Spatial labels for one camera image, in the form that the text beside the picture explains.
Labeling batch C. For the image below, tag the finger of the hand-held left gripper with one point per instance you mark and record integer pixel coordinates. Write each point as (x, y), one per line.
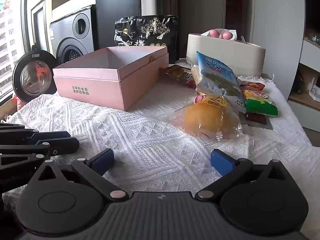
(62, 146)
(51, 135)

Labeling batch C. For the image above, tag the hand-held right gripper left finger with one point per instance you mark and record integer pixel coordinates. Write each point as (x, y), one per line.
(102, 162)

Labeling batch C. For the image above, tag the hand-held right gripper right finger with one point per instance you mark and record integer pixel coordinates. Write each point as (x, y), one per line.
(222, 162)

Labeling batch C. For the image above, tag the yellow bread packet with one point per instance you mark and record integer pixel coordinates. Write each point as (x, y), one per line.
(207, 120)

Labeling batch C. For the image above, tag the pink cardboard box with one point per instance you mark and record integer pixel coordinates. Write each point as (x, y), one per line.
(100, 87)

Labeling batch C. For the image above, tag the green and yellow snack packet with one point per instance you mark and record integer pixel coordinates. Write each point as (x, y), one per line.
(260, 105)

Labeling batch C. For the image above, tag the orange red snack packet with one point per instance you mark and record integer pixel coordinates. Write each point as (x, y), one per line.
(252, 86)

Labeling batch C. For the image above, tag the blue snack packet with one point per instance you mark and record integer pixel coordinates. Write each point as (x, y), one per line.
(217, 80)

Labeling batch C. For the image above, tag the red and yellow snack packet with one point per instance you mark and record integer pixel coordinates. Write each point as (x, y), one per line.
(178, 73)

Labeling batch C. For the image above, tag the dark red snack packet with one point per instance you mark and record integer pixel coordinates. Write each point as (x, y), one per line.
(255, 118)

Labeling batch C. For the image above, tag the white knitted tablecloth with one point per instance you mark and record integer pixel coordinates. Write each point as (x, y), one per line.
(150, 135)

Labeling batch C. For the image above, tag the round black mirror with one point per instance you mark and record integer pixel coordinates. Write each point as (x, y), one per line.
(33, 76)

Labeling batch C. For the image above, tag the grey washing machine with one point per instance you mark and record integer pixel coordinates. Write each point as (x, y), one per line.
(75, 32)

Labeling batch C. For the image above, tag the beige tissue box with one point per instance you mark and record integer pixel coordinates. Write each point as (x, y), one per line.
(225, 52)

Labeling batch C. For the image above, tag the small white gadget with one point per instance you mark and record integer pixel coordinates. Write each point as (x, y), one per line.
(315, 92)

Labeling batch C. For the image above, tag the pink ball ornament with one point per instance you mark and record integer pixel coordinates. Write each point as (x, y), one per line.
(220, 33)

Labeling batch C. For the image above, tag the white tissue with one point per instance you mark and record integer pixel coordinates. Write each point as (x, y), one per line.
(206, 33)

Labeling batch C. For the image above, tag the large black snack bag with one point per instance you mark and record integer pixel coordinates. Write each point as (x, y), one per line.
(147, 33)

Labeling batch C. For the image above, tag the white shelf unit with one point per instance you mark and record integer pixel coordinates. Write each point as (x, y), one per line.
(308, 55)

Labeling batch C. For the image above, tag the red window sticker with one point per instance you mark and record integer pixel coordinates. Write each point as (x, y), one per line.
(5, 0)

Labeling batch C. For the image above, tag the dark tall cabinet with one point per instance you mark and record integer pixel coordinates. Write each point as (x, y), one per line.
(117, 2)

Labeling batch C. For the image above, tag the grey curtain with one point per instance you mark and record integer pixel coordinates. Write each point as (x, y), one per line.
(190, 5)

